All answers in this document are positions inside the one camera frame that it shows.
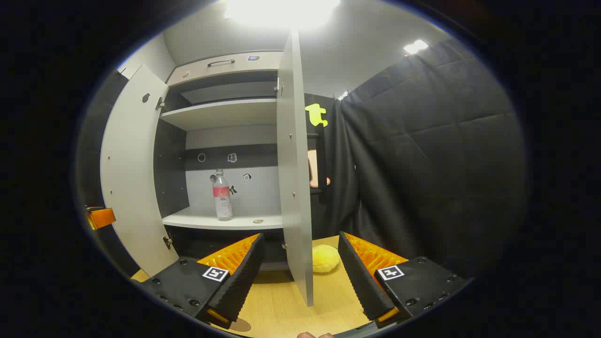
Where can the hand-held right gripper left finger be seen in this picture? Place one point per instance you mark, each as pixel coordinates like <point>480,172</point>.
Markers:
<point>244,277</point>

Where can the small ceiling light panel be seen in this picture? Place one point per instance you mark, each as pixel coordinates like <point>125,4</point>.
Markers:
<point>343,95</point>
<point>416,46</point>

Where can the large ceiling light panel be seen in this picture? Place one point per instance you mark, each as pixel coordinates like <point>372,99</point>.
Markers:
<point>281,11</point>

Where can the black backdrop cloth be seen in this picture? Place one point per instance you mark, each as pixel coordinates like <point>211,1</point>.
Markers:
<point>432,164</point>

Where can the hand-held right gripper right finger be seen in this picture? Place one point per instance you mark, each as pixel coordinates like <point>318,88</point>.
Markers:
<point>359,277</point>

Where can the grey cabinet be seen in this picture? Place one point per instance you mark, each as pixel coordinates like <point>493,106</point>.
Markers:
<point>220,112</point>

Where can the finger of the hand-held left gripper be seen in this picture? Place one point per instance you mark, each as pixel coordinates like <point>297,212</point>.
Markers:
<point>101,218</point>

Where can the yellow plush toy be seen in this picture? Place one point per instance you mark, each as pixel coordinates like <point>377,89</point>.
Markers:
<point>325,258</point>

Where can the grey cabinet door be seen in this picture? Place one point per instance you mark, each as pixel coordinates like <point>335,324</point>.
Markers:
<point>131,178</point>
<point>293,164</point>

